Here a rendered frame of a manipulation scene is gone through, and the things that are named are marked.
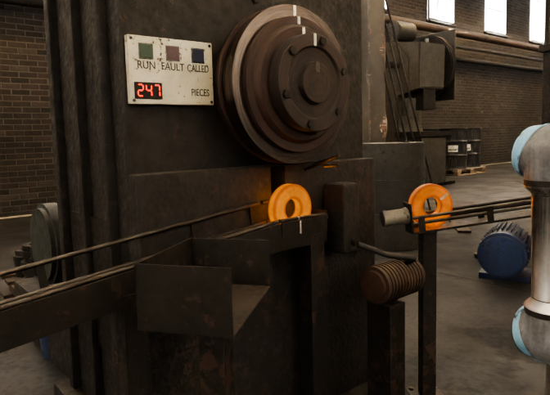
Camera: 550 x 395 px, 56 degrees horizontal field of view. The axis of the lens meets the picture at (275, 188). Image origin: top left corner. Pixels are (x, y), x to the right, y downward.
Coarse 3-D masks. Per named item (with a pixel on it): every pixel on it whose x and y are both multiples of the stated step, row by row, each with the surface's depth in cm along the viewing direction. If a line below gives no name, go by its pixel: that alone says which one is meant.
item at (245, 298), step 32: (160, 256) 112; (192, 256) 127; (224, 256) 125; (256, 256) 123; (160, 288) 101; (192, 288) 99; (224, 288) 98; (256, 288) 122; (160, 320) 102; (192, 320) 100; (224, 320) 98; (224, 352) 113; (224, 384) 114
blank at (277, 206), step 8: (288, 184) 160; (296, 184) 161; (280, 192) 157; (288, 192) 159; (296, 192) 161; (304, 192) 163; (272, 200) 157; (280, 200) 157; (288, 200) 159; (296, 200) 163; (304, 200) 163; (272, 208) 157; (280, 208) 157; (296, 208) 164; (304, 208) 164; (272, 216) 157; (280, 216) 157; (296, 216) 163
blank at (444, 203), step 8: (424, 184) 181; (432, 184) 179; (416, 192) 178; (424, 192) 179; (432, 192) 179; (440, 192) 180; (448, 192) 180; (408, 200) 181; (416, 200) 178; (424, 200) 179; (440, 200) 180; (448, 200) 180; (416, 208) 179; (440, 208) 180; (448, 208) 181; (440, 216) 180; (448, 216) 181; (432, 224) 180; (440, 224) 181
